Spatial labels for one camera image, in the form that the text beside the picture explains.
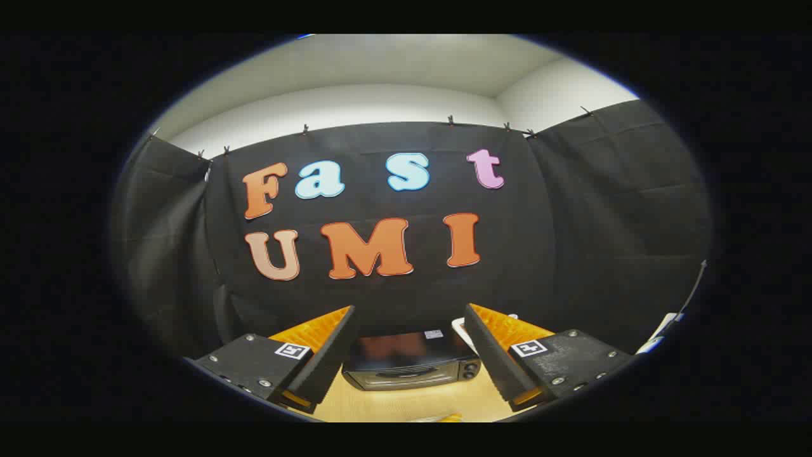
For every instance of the black toaster oven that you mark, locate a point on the black toaster oven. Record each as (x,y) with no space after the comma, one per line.
(412,371)

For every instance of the white slot toaster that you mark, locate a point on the white slot toaster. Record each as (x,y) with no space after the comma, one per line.
(460,331)

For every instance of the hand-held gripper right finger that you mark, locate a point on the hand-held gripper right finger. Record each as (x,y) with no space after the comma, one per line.
(491,355)

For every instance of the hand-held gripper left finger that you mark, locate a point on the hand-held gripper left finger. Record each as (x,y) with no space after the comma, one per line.
(330,355)

